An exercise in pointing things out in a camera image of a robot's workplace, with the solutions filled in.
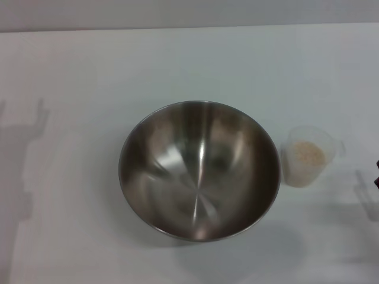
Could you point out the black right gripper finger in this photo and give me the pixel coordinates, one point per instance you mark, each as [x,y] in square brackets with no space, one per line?
[377,182]

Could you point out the translucent plastic measuring cup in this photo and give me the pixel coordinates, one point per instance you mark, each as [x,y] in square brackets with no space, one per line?
[299,179]

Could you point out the uncooked rice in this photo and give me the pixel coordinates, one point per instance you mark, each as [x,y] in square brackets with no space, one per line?
[308,153]

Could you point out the stainless steel mixing bowl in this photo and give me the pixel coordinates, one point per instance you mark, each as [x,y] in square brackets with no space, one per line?
[201,177]

